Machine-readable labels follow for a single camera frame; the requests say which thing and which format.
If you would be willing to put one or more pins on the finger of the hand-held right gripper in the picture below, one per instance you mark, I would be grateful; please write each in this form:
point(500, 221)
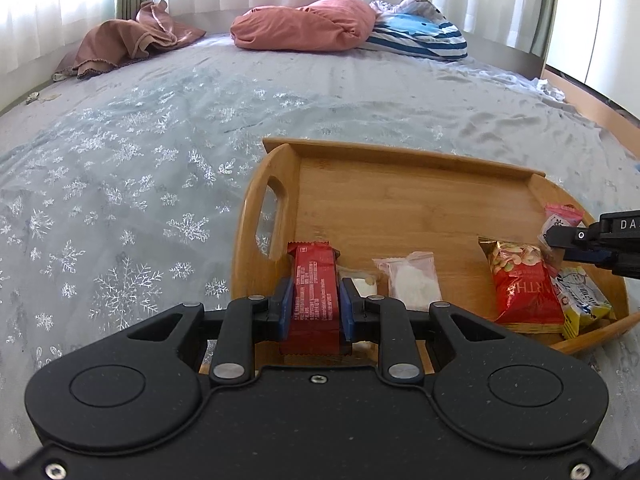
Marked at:
point(605, 259)
point(572, 237)

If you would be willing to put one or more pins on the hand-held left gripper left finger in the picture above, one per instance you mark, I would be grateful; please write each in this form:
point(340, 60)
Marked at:
point(285, 305)

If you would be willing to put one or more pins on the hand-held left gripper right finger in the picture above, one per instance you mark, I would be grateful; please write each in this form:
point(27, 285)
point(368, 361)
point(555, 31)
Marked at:
point(347, 310)

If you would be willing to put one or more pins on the small pink white packet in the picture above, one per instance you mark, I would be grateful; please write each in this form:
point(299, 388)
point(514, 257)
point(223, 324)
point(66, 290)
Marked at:
point(562, 217)

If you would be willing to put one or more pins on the white gold spotted packet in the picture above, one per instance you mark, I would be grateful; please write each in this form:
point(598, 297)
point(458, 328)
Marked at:
point(362, 285)

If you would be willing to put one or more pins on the long dark red bar packet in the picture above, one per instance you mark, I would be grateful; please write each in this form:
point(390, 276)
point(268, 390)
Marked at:
point(315, 300)

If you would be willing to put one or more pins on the yellow snack packet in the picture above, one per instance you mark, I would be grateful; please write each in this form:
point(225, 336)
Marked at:
point(582, 300)

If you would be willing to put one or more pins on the clear packet white pastry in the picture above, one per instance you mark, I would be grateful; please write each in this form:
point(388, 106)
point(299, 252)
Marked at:
point(410, 282)

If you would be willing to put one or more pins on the red nut packet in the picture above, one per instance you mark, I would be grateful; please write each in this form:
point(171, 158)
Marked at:
point(522, 285)

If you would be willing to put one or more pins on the small white cloth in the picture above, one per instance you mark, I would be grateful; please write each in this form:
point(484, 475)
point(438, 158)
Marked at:
point(550, 90)

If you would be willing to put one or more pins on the white wardrobe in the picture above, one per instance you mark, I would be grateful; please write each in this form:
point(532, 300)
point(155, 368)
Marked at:
point(600, 20)

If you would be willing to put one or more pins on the snowflake print bed sheet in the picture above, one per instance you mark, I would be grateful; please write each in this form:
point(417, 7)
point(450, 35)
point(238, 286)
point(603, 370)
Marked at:
point(125, 160)

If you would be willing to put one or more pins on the blue striped pillow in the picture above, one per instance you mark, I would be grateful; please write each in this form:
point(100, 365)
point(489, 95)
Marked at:
point(415, 30)

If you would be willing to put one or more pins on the pink pillow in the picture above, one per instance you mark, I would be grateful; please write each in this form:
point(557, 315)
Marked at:
point(300, 25)

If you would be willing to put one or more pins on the mauve crumpled cloth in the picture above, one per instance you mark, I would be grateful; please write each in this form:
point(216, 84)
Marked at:
point(120, 40)

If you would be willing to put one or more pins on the wooden bed frame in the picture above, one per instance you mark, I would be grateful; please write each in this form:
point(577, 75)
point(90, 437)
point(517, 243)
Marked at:
point(600, 107)

